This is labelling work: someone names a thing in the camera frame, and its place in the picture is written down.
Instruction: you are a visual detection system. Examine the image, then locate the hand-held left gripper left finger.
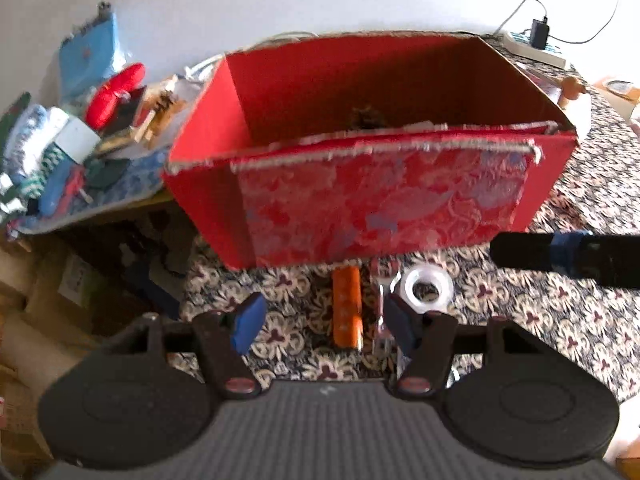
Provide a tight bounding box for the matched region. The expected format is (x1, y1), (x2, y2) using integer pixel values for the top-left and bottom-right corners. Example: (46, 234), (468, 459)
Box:
(107, 292), (268, 402)

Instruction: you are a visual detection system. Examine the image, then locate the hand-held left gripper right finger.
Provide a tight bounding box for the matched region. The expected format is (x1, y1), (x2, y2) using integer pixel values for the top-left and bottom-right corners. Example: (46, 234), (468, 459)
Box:
(382, 292), (541, 399)

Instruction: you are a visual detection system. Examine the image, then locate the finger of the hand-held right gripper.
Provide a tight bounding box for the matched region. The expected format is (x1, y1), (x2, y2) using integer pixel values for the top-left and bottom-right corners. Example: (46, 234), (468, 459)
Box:
(489, 231), (640, 291)

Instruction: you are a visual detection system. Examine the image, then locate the silver metal tool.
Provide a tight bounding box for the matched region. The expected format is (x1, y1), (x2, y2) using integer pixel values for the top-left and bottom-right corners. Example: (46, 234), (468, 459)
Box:
(370, 260), (403, 356)

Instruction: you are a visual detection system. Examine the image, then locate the orange battery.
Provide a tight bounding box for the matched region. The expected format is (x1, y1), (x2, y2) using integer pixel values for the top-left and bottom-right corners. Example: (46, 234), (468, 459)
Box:
(332, 266), (363, 350)

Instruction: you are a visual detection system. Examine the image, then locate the clear tape roll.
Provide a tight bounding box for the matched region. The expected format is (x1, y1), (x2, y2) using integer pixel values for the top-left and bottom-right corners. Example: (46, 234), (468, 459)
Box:
(400, 265), (456, 316)

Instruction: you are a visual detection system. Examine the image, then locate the red cardboard box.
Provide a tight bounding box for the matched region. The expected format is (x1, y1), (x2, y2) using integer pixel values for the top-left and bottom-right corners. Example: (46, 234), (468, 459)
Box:
(162, 32), (581, 271)

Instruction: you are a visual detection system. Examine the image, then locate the floral patterned cloth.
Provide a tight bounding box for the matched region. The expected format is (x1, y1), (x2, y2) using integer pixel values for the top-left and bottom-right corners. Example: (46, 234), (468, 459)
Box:
(182, 35), (640, 461)

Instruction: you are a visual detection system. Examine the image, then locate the small wooden figure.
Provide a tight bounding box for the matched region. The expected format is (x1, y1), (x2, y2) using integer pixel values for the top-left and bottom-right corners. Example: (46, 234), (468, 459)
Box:
(557, 76), (588, 111)

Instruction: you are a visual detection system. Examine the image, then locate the blue patterned mat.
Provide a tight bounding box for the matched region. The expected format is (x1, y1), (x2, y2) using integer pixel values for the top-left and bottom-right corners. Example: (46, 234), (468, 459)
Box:
(15, 147), (173, 233)

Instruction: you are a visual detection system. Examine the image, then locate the orange and white packet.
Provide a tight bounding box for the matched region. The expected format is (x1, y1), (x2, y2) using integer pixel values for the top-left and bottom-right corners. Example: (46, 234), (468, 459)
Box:
(595, 77), (640, 108)

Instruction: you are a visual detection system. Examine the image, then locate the white power strip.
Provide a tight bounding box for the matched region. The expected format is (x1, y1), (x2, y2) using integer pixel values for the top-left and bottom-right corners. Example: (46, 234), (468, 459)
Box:
(502, 30), (568, 68)

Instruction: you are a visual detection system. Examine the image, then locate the dark green cloth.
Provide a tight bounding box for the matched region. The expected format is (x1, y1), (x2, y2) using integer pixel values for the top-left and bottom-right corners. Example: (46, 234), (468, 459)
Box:
(85, 157), (132, 188)

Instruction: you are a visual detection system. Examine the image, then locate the black charger plug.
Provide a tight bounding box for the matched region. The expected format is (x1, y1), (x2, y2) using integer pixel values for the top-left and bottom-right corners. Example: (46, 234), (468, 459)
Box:
(530, 17), (551, 51)

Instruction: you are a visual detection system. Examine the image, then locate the pine cone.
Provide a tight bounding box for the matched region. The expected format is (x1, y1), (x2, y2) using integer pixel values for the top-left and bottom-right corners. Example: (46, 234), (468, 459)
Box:
(150, 87), (177, 122)

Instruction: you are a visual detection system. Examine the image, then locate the white container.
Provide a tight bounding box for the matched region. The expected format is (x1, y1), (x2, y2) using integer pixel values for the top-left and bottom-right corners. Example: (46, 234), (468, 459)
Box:
(55, 115), (101, 166)

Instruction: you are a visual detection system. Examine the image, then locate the red plush pouch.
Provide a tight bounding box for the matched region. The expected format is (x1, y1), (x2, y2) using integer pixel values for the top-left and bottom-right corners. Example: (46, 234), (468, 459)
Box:
(85, 62), (146, 131)

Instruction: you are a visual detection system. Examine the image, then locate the green white striped cloth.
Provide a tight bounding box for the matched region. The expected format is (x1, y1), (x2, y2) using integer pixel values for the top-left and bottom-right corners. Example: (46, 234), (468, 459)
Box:
(12, 105), (67, 202)

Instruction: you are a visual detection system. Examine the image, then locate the blue box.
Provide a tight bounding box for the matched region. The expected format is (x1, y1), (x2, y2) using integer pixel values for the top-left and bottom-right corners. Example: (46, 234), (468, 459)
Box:
(59, 2), (126, 103)

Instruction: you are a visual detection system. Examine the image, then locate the thin black charger cable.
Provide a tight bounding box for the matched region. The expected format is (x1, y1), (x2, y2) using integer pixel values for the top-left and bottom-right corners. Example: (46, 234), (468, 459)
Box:
(497, 0), (548, 36)

